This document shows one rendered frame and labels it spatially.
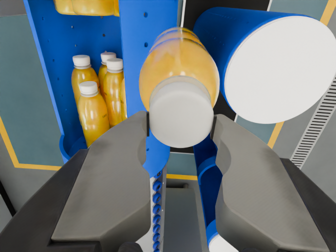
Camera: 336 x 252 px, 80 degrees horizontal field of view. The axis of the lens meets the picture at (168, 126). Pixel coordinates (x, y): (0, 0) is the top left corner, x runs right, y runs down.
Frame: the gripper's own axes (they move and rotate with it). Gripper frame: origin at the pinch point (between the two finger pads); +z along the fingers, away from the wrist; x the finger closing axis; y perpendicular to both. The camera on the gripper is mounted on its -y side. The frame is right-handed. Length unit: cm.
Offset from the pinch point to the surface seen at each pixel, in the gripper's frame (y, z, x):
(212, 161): 77, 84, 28
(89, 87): 11.0, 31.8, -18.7
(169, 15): -3.9, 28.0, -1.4
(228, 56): 5.3, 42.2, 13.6
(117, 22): -1, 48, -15
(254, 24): -2.1, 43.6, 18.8
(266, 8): -5, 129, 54
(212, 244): 88, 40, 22
